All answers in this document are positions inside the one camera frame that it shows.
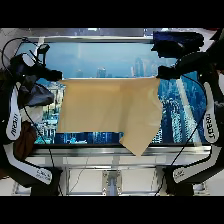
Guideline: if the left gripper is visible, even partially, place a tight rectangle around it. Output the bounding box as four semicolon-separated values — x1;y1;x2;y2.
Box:
41;67;64;82

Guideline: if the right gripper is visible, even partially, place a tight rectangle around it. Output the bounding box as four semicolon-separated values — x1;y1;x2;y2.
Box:
156;65;178;81

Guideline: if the tan T-shirt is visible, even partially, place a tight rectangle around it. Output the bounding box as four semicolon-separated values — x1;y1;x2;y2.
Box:
55;76;165;158

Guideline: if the dark grey garment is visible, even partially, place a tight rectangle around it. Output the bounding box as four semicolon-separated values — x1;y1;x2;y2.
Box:
17;74;56;110

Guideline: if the brown garment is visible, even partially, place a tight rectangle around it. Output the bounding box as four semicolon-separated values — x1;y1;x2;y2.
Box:
13;120;38;162

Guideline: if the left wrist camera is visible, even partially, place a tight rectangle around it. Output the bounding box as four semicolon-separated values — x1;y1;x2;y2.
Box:
35;43;51;65

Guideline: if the black cable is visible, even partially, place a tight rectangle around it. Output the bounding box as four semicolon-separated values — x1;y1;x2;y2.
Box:
0;36;38;70
21;105;64;196
154;73;208;196

